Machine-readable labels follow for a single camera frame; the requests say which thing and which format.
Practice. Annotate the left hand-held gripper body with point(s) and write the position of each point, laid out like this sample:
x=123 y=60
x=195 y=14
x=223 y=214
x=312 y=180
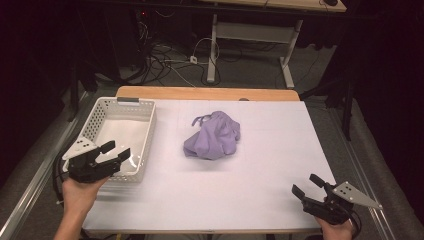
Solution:
x=87 y=165

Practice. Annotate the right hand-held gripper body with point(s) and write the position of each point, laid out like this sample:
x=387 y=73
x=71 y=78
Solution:
x=336 y=206

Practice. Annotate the white perforated plastic basket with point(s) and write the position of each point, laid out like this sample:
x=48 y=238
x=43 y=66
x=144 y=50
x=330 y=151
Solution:
x=100 y=113

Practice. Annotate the purple cloth garment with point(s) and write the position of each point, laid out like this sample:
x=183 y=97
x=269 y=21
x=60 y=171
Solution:
x=213 y=136

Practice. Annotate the person's right hand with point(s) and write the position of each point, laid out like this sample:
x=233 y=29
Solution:
x=336 y=231

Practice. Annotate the person's left hand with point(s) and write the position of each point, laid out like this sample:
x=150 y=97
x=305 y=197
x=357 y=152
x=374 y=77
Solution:
x=80 y=196

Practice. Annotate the white table sheet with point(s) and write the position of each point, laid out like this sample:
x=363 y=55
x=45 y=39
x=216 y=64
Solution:
x=260 y=186

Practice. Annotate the black metal stand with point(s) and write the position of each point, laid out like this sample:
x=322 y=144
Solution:
x=78 y=90
x=343 y=100

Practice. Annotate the black computer tower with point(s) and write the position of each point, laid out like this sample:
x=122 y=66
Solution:
x=128 y=36

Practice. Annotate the white power adapter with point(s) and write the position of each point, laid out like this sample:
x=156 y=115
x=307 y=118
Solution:
x=193 y=59

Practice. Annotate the wooden desk top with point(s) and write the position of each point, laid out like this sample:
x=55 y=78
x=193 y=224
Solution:
x=293 y=4

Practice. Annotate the black computer mouse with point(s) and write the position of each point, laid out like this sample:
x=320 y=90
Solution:
x=330 y=2

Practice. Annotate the aluminium floor rail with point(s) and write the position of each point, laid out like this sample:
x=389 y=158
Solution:
x=36 y=173
x=363 y=173

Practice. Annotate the white metal desk frame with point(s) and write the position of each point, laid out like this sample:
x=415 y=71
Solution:
x=253 y=31

